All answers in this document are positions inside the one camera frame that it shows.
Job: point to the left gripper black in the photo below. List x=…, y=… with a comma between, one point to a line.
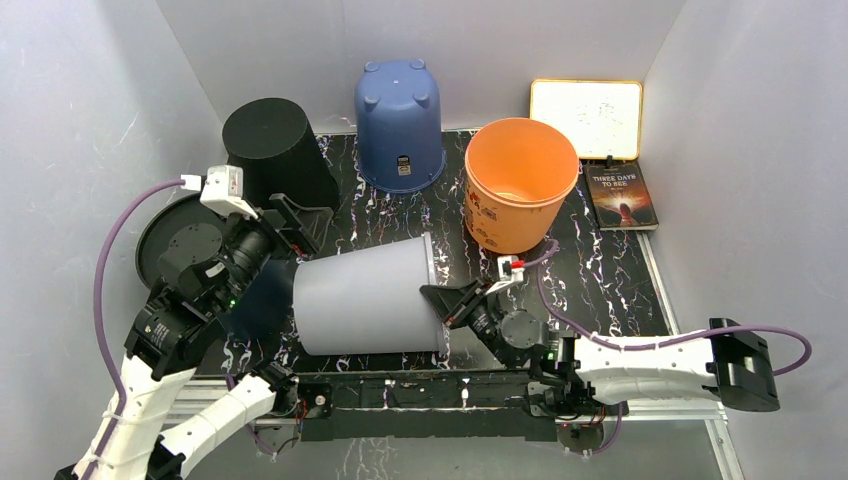
x=308, y=227

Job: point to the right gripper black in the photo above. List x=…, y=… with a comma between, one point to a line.
x=457, y=304

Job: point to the grey plastic bucket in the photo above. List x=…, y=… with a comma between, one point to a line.
x=368, y=301

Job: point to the large dark blue bucket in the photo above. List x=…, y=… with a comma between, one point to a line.
x=265, y=305

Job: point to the black ribbed plastic bucket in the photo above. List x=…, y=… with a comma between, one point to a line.
x=272, y=141

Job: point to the light blue plastic bucket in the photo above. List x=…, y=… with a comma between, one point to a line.
x=399, y=131

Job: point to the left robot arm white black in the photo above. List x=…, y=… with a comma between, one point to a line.
x=163, y=350

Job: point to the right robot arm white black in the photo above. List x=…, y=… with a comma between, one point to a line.
x=573, y=373

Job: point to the Three Days To See book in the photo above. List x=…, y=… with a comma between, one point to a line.
x=620, y=197

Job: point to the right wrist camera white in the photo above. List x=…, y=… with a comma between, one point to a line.
x=510, y=271

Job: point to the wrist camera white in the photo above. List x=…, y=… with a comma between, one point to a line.
x=221, y=191
x=510, y=271

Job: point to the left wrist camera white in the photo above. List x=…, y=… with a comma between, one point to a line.
x=221, y=191

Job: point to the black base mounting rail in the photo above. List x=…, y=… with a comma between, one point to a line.
x=449, y=404

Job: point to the small whiteboard yellow frame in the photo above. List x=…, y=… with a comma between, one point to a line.
x=601, y=119

